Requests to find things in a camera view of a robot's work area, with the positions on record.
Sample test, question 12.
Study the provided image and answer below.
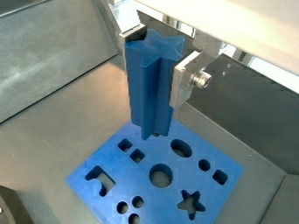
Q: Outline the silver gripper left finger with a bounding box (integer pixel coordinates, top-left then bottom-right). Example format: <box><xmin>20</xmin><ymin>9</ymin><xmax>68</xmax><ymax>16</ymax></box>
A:
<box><xmin>109</xmin><ymin>0</ymin><xmax>146</xmax><ymax>48</ymax></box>

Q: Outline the dark object at corner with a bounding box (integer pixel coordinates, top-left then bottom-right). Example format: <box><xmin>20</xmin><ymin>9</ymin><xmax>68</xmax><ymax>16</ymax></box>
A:
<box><xmin>0</xmin><ymin>185</ymin><xmax>33</xmax><ymax>224</ymax></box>

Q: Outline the blue star-shaped peg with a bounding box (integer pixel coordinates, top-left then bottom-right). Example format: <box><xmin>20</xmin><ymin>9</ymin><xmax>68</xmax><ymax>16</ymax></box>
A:
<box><xmin>126</xmin><ymin>29</ymin><xmax>184</xmax><ymax>140</ymax></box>

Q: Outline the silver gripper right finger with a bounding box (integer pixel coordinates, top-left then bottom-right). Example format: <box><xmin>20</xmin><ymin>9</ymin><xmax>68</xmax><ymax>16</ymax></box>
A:
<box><xmin>170</xmin><ymin>31</ymin><xmax>222</xmax><ymax>109</ymax></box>

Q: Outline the blue shape-sorting board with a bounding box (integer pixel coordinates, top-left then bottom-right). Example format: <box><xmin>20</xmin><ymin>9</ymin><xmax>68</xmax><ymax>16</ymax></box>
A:
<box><xmin>65</xmin><ymin>121</ymin><xmax>243</xmax><ymax>224</ymax></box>

